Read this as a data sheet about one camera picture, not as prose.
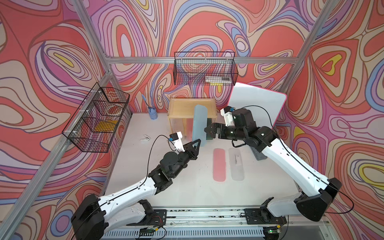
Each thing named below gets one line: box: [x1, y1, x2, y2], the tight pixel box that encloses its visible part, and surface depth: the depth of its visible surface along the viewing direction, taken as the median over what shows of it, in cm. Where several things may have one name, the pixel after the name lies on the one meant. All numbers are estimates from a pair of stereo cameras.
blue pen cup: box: [148, 107, 158, 120], surface depth 114 cm
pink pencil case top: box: [213, 148, 227, 182], surface depth 92 cm
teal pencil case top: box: [192, 104, 208, 147], surface depth 72 cm
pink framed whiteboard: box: [228, 82, 287, 128], surface depth 99 cm
